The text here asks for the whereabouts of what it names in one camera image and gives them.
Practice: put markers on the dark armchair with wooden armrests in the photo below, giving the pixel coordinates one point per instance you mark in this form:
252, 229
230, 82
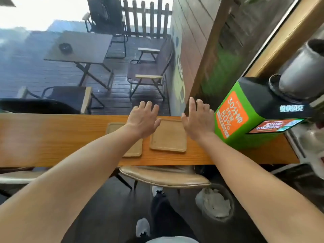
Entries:
63, 98

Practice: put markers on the person's left middle finger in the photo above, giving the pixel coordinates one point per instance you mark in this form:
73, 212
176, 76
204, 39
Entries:
148, 106

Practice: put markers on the person's left forearm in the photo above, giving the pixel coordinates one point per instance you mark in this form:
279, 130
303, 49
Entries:
70, 179

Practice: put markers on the beige cushioned stool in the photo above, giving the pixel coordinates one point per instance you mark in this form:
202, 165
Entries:
164, 177
17, 177

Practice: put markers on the person's right middle finger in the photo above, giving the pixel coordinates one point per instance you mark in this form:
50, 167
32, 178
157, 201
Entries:
200, 106

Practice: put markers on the person's black trousers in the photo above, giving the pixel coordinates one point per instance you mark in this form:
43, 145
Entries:
167, 217

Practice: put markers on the white appliance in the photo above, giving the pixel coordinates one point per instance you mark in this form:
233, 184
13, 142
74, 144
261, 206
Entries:
313, 146

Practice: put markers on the wooden picket fence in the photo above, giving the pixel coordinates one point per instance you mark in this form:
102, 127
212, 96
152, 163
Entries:
144, 20

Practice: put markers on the person's right little finger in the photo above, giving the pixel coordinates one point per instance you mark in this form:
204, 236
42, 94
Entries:
212, 115

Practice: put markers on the bin with white bag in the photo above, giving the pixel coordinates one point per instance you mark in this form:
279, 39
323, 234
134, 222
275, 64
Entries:
215, 202

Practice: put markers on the black ashtray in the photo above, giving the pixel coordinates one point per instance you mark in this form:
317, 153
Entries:
65, 48

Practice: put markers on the silver metal container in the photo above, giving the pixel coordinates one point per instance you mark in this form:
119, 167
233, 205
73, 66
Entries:
296, 70

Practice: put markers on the person's left hand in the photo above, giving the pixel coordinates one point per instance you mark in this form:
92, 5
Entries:
141, 121

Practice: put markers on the person's right forearm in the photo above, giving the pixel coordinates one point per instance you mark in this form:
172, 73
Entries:
253, 182

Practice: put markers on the person's white shoe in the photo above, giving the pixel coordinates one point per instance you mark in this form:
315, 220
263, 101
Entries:
143, 227
157, 190

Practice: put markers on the square wooden tray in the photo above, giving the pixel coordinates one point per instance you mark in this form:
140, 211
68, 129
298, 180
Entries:
168, 136
135, 149

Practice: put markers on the dark outdoor folding table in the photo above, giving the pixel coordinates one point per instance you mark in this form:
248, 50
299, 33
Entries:
81, 48

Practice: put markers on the black outdoor armchair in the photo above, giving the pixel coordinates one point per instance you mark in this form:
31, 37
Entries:
106, 15

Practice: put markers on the green and black kiosk box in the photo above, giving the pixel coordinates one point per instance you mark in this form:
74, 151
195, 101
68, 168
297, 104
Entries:
253, 108

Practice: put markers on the person's right hand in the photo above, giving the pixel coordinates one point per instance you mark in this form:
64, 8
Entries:
200, 123

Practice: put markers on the person's left thumb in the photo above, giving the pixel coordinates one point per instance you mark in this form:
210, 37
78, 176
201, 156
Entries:
157, 123

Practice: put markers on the person's right thumb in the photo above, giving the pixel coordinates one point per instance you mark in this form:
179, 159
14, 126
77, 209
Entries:
184, 120

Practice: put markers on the person's left little finger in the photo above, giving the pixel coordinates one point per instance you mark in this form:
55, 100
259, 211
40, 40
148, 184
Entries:
135, 110

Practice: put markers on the person's light shirt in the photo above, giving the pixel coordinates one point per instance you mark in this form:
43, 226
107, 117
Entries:
172, 240

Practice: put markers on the brown folding armchair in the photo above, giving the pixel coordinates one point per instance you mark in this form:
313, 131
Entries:
149, 68

